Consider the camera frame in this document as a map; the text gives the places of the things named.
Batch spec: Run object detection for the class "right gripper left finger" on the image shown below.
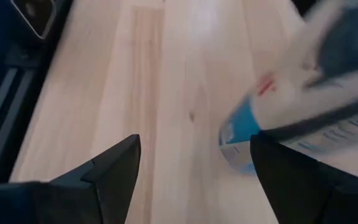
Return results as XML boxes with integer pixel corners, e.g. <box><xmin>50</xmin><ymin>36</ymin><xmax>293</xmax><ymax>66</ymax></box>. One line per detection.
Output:
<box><xmin>0</xmin><ymin>134</ymin><xmax>142</xmax><ymax>224</ymax></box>

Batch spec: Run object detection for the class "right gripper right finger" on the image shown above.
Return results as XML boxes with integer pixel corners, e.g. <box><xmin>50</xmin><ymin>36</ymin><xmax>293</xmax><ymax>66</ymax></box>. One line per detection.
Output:
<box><xmin>249</xmin><ymin>133</ymin><xmax>358</xmax><ymax>224</ymax></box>

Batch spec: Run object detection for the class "white blue beverage can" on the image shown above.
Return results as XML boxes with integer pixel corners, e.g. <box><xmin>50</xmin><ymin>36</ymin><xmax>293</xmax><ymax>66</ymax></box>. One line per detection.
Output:
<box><xmin>218</xmin><ymin>0</ymin><xmax>358</xmax><ymax>184</ymax></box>

